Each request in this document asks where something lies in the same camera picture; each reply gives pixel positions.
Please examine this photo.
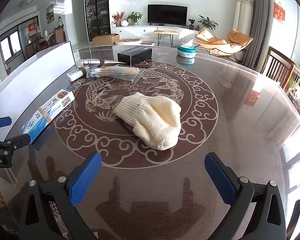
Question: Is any framed painting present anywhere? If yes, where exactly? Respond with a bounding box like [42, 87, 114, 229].
[45, 4, 55, 25]

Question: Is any white television cabinet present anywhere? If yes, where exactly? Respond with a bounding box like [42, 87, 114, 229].
[111, 24, 203, 46]

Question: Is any black television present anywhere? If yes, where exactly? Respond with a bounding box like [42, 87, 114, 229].
[147, 4, 188, 27]

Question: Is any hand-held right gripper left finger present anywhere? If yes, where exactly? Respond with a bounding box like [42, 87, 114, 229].
[19, 151, 102, 240]

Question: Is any white sheer curtain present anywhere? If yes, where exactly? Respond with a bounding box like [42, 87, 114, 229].
[233, 0, 255, 37]

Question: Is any wooden bench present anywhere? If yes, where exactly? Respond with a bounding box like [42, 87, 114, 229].
[154, 30, 178, 47]

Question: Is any blue white medicine box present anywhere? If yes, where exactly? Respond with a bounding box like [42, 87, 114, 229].
[20, 88, 75, 144]

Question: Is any white container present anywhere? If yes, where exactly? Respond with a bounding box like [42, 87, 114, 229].
[0, 41, 76, 187]

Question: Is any black cardboard box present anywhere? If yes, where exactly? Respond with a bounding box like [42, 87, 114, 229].
[117, 46, 153, 65]

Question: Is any brown cardboard box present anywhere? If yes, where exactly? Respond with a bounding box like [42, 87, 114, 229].
[92, 34, 120, 47]

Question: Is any round floor cushion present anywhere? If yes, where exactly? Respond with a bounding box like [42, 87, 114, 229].
[114, 39, 142, 46]

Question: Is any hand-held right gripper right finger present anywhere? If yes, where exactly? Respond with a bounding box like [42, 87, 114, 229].
[204, 152, 287, 240]

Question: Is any wooden dining chair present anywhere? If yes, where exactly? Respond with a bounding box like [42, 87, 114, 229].
[54, 26, 67, 44]

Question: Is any red flower arrangement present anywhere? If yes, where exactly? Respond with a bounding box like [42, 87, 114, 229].
[112, 12, 125, 27]

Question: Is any cream knitted cloth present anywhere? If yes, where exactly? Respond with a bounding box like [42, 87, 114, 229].
[113, 92, 182, 151]

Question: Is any red wall hanging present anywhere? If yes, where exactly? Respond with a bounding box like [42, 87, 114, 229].
[274, 2, 286, 25]

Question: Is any teal round box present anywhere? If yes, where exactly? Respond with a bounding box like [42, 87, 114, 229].
[177, 44, 197, 58]

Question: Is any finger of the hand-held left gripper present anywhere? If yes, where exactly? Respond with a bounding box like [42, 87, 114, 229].
[5, 133, 31, 152]
[0, 116, 12, 132]

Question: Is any bag of bamboo sticks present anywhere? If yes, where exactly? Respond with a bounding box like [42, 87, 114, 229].
[86, 65, 144, 82]

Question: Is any grey curtain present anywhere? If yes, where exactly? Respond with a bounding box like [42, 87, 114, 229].
[241, 0, 269, 67]

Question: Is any large leafy potted plant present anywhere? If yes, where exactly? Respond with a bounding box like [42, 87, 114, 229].
[197, 15, 218, 30]

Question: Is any dark glass display cabinet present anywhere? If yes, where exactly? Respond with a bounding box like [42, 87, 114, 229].
[84, 0, 110, 42]

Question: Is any green potted plant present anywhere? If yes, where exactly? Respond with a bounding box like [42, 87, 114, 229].
[127, 12, 143, 26]

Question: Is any orange lounge chair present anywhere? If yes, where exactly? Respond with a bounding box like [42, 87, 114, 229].
[195, 29, 253, 57]

